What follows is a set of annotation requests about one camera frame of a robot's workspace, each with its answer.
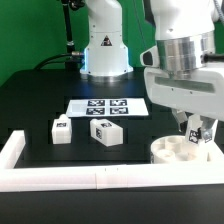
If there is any black cable bundle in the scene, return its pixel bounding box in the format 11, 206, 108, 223
33, 50, 85, 71

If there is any paper sheet with markers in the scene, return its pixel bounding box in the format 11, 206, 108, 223
66, 98, 149, 117

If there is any white U-shaped fence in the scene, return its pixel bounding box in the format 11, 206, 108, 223
0, 130, 224, 192

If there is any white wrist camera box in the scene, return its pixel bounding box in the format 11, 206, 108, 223
140, 46, 159, 67

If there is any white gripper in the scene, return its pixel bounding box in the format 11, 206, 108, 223
144, 64, 224, 143

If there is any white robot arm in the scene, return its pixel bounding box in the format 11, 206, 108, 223
80, 0, 224, 142

